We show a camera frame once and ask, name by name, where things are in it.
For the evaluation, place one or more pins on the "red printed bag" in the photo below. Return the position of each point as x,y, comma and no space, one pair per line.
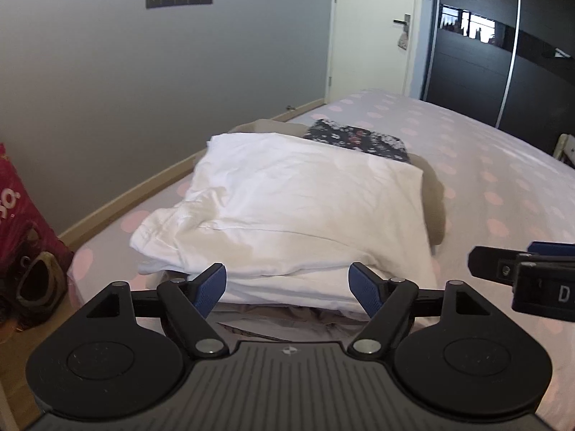
22,251

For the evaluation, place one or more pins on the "cream door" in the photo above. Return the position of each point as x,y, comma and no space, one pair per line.
373,63

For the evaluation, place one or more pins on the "white garment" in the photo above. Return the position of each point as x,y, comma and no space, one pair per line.
305,206

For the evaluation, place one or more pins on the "white shelf unit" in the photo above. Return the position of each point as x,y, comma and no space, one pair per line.
567,148

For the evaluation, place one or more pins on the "dark floral garment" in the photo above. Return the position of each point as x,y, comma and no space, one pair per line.
359,141

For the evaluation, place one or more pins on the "black wardrobe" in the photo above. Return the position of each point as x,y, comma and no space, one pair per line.
485,63

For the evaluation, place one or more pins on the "grey folded cloth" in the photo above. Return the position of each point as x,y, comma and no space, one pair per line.
287,323

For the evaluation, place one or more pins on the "polka dot bed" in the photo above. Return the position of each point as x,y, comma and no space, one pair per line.
480,166

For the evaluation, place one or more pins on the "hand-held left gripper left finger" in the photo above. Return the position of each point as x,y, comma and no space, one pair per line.
211,287

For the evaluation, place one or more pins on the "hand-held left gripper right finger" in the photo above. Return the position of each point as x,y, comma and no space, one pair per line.
364,287

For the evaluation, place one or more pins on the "small hanging sachet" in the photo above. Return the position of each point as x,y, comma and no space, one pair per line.
402,40

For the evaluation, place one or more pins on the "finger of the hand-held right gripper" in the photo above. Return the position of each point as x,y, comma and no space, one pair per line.
550,248
492,264

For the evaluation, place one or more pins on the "beige folded garment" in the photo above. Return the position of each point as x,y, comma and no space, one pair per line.
431,193

